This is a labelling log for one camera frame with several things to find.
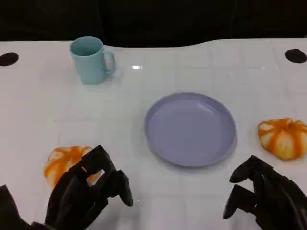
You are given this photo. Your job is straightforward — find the pale green mug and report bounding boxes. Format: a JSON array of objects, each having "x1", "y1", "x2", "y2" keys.
[{"x1": 69, "y1": 36, "x2": 116, "y2": 85}]

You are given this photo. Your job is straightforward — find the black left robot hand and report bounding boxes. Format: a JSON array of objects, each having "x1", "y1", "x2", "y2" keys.
[{"x1": 44, "y1": 145, "x2": 134, "y2": 230}]

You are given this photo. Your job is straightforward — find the black table cable hole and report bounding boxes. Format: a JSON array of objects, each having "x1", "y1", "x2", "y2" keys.
[
  {"x1": 284, "y1": 48, "x2": 307, "y2": 64},
  {"x1": 0, "y1": 52, "x2": 19, "y2": 67}
]

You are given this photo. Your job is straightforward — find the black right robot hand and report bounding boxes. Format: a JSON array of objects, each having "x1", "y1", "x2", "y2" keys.
[{"x1": 223, "y1": 155, "x2": 307, "y2": 230}]

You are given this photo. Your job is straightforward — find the orange and white toy bread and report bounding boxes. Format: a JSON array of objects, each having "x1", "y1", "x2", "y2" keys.
[
  {"x1": 43, "y1": 145, "x2": 101, "y2": 189},
  {"x1": 258, "y1": 117, "x2": 307, "y2": 161}
]

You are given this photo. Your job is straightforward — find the lilac plate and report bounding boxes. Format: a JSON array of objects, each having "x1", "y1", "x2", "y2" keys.
[{"x1": 144, "y1": 92, "x2": 238, "y2": 168}]

